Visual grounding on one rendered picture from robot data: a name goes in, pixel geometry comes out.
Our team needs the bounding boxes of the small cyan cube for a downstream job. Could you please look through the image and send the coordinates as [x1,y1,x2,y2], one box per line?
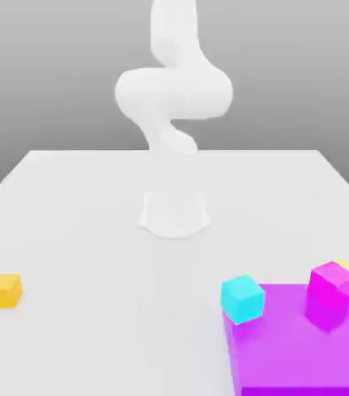
[220,274,265,326]

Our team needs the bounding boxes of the small magenta cube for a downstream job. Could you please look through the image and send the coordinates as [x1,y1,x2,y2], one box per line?
[305,260,349,332]

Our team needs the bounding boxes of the small orange cube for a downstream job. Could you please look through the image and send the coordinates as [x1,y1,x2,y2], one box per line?
[0,273,24,309]

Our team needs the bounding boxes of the large purple box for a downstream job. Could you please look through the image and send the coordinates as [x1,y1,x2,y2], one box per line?
[222,282,349,396]

